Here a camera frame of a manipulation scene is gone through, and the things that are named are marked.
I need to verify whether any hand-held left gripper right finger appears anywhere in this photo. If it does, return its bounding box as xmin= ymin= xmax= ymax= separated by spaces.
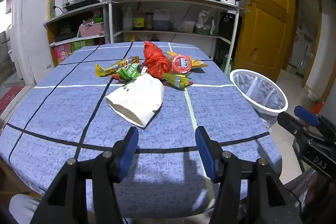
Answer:
xmin=195 ymin=126 xmax=302 ymax=224

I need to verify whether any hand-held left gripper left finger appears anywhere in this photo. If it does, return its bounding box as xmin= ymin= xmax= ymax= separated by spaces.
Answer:
xmin=30 ymin=126 xmax=139 ymax=224

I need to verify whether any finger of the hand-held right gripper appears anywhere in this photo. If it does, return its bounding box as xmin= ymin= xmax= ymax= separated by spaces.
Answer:
xmin=278 ymin=111 xmax=319 ymax=140
xmin=294 ymin=105 xmax=336 ymax=140

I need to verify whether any clear plastic bin liner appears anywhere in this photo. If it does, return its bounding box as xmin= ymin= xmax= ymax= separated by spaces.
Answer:
xmin=233 ymin=72 xmax=286 ymax=132

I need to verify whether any white round trash bin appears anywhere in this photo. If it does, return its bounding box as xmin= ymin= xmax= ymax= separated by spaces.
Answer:
xmin=230 ymin=69 xmax=289 ymax=119

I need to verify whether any green snack wrapper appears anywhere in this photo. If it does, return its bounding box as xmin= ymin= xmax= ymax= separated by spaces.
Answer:
xmin=113 ymin=63 xmax=141 ymax=81

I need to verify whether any red plastic bag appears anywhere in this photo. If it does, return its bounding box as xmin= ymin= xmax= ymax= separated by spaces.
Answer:
xmin=142 ymin=41 xmax=171 ymax=80

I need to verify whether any small yellow green wrapper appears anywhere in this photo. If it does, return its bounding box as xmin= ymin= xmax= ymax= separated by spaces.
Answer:
xmin=163 ymin=72 xmax=193 ymax=89

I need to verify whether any blue checked tablecloth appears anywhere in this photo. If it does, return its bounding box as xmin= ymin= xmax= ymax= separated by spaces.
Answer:
xmin=0 ymin=42 xmax=282 ymax=214

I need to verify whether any long yellow green wrapper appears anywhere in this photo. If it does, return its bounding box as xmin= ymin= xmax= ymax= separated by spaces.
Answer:
xmin=95 ymin=56 xmax=139 ymax=77

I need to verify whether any green drink bottle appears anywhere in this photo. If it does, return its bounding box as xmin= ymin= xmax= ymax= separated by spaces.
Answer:
xmin=222 ymin=55 xmax=234 ymax=75

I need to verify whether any yellow snack wrapper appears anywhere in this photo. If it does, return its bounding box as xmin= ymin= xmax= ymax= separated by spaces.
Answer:
xmin=167 ymin=51 xmax=209 ymax=69

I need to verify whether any red lidded plastic cup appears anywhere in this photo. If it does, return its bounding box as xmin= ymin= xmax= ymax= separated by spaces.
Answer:
xmin=171 ymin=54 xmax=192 ymax=73

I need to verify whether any green cardboard box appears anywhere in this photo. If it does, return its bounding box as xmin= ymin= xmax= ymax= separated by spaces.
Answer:
xmin=71 ymin=39 xmax=95 ymax=52

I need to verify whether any pink cardboard box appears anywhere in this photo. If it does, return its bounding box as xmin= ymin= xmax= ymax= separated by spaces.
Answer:
xmin=53 ymin=43 xmax=72 ymax=64

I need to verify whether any yellow wooden door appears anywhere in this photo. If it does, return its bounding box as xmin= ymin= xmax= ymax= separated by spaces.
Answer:
xmin=234 ymin=0 xmax=296 ymax=83

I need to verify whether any grey trouser leg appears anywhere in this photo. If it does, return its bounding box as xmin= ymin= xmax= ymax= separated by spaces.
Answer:
xmin=9 ymin=194 xmax=42 ymax=224

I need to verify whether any white plastic tub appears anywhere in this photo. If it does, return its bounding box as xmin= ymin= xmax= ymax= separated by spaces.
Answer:
xmin=182 ymin=20 xmax=196 ymax=33

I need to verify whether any pink plastic basket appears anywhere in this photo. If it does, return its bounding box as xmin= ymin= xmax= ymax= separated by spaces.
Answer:
xmin=79 ymin=22 xmax=105 ymax=38

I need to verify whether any bundle of plastic bags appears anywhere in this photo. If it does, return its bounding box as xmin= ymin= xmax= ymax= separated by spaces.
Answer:
xmin=196 ymin=10 xmax=218 ymax=35

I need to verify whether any white plastic bottle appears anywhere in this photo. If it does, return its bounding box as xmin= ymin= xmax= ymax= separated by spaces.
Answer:
xmin=123 ymin=7 xmax=133 ymax=31

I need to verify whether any yellow label sauce bottle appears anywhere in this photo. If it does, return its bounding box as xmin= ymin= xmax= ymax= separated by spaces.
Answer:
xmin=133 ymin=2 xmax=146 ymax=30

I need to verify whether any red floor mat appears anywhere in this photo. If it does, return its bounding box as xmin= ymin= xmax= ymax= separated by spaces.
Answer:
xmin=0 ymin=86 xmax=25 ymax=114

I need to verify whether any translucent jerrycan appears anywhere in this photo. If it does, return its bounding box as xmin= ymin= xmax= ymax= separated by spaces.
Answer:
xmin=153 ymin=9 xmax=171 ymax=30

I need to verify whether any wooden side shelf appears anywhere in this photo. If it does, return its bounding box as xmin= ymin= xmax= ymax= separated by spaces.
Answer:
xmin=43 ymin=2 xmax=109 ymax=67

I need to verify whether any black induction cooker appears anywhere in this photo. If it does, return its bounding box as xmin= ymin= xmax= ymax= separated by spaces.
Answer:
xmin=62 ymin=0 xmax=104 ymax=10

